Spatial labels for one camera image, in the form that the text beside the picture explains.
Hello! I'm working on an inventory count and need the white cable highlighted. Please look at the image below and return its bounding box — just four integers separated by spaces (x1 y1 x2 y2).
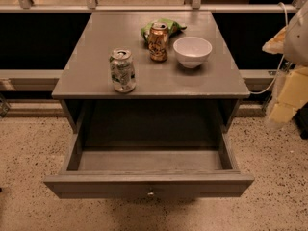
249 1 290 96

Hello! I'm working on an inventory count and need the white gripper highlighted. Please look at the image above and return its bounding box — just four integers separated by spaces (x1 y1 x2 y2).
262 2 308 124

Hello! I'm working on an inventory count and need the gold brown soda can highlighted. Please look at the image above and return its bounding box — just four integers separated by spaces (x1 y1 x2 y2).
148 23 168 62

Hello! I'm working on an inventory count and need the grey wooden cabinet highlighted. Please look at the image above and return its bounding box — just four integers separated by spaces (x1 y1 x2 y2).
51 10 251 134

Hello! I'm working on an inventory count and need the silver green 7up can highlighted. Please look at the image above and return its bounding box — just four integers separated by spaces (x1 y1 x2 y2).
109 48 136 93

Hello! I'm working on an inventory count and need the green chip bag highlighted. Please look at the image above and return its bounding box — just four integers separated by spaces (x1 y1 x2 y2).
141 18 187 41

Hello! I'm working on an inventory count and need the open grey top drawer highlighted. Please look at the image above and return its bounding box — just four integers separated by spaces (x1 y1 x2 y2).
44 99 254 198

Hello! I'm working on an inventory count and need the white ceramic bowl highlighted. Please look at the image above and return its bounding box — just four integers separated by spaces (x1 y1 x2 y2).
173 37 213 68

